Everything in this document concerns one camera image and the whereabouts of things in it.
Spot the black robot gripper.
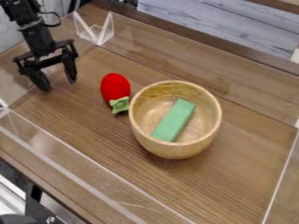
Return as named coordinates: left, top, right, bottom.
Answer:
left=13, top=20, right=79, bottom=92

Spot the red plush object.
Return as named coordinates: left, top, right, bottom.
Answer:
left=100, top=73, right=131, bottom=102

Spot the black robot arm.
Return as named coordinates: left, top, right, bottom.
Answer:
left=0, top=0, right=79, bottom=92

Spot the wooden bowl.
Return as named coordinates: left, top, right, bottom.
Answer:
left=128, top=80, right=221, bottom=159

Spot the green rectangular block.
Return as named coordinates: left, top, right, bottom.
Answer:
left=151, top=99, right=196, bottom=142

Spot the clear acrylic corner bracket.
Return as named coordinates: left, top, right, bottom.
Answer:
left=72, top=12, right=115, bottom=46

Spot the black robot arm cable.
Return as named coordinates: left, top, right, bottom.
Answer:
left=39, top=11, right=63, bottom=28

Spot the clear acrylic front wall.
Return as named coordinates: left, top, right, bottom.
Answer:
left=0, top=105, right=195, bottom=224

